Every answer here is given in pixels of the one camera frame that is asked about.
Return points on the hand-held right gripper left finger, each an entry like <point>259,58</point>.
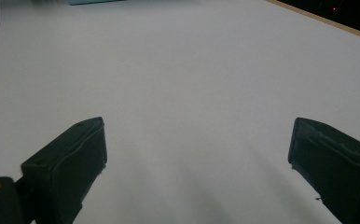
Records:
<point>69,168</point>

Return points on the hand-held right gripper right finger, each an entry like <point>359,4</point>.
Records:
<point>336,168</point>

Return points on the light blue perforated basket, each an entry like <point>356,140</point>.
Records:
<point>94,2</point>

